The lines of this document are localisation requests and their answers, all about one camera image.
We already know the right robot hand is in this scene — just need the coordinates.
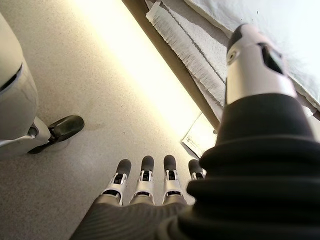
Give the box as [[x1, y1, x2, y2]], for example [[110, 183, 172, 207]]
[[69, 23, 320, 240]]

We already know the white paper label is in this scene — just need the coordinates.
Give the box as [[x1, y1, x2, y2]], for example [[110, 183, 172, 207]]
[[180, 112, 219, 159]]

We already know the grey fringed throw blanket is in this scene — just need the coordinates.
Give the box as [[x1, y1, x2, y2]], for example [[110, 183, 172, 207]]
[[145, 0, 320, 116]]

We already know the white duvet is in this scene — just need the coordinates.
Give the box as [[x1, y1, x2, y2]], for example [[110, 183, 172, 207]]
[[184, 0, 320, 112]]

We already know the black robot foot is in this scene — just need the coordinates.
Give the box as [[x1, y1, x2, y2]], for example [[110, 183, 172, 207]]
[[27, 114, 85, 155]]

